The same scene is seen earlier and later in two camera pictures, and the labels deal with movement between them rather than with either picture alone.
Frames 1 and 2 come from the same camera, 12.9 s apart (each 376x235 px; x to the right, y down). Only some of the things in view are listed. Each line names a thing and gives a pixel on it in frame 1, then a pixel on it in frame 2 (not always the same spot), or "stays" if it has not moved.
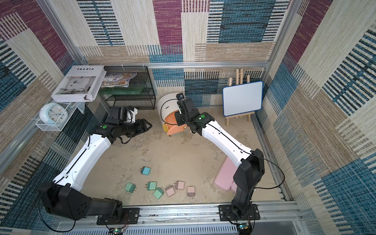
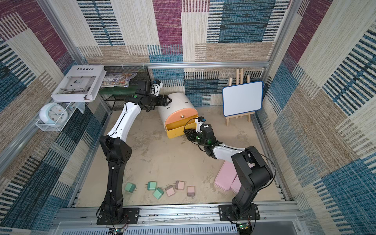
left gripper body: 135,128 → 154,101
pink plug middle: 179,185 stays
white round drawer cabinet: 167,104 stays
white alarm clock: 53,113 stays
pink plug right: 191,191 stays
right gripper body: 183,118 → 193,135
